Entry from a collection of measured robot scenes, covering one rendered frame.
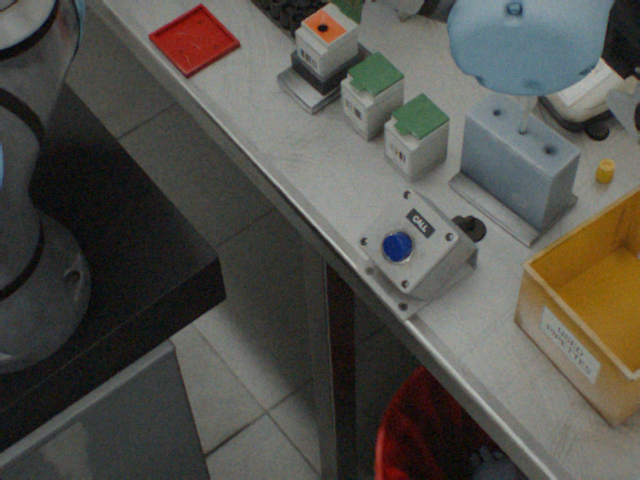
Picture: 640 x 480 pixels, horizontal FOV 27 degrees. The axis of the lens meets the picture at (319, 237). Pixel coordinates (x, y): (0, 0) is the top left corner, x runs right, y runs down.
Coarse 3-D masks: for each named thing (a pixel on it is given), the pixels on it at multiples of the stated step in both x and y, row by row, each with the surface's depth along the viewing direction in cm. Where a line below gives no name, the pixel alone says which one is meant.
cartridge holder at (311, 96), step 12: (360, 48) 132; (300, 60) 128; (348, 60) 128; (360, 60) 129; (288, 72) 130; (300, 72) 130; (312, 72) 127; (336, 72) 127; (288, 84) 130; (300, 84) 129; (312, 84) 129; (324, 84) 127; (336, 84) 129; (300, 96) 129; (312, 96) 129; (324, 96) 129; (336, 96) 130; (312, 108) 128
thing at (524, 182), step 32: (480, 128) 116; (512, 128) 115; (544, 128) 115; (480, 160) 120; (512, 160) 115; (544, 160) 113; (576, 160) 114; (480, 192) 123; (512, 192) 119; (544, 192) 115; (512, 224) 121; (544, 224) 119
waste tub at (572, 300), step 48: (576, 240) 111; (624, 240) 118; (528, 288) 110; (576, 288) 117; (624, 288) 117; (528, 336) 115; (576, 336) 107; (624, 336) 114; (576, 384) 112; (624, 384) 104
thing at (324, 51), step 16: (320, 16) 126; (336, 16) 126; (304, 32) 126; (320, 32) 125; (336, 32) 125; (352, 32) 125; (304, 48) 126; (320, 48) 125; (336, 48) 125; (352, 48) 127; (320, 64) 126; (336, 64) 127
